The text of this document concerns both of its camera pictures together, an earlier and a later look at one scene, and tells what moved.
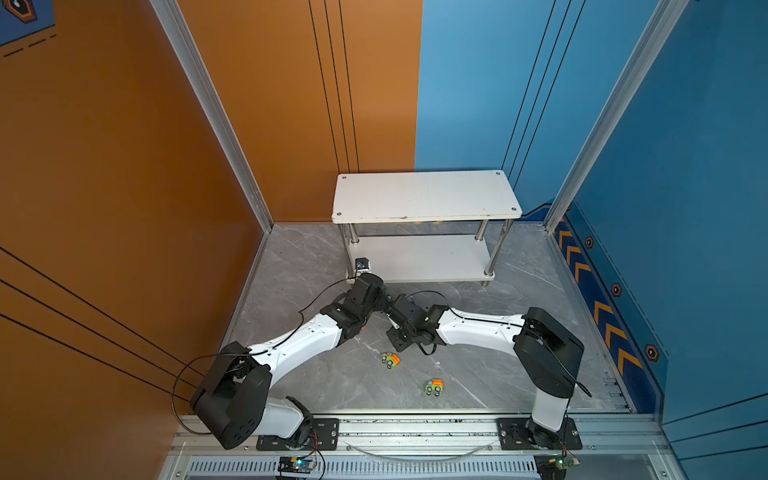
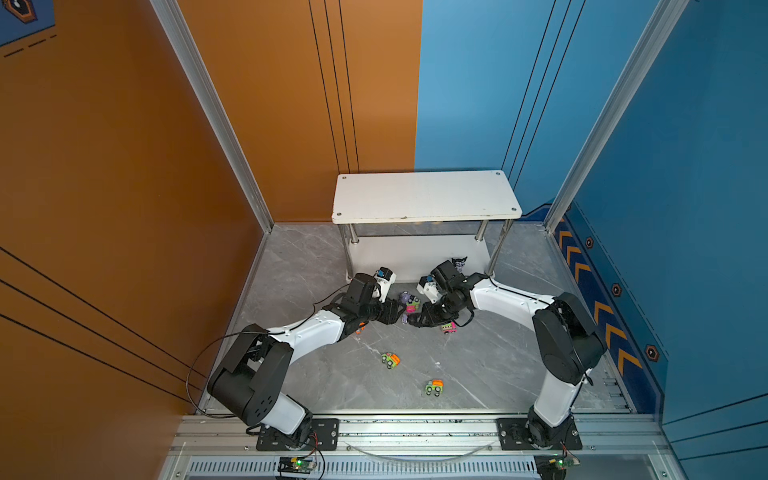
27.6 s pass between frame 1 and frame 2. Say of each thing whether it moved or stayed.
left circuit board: stayed
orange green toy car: stayed
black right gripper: moved
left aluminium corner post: stayed
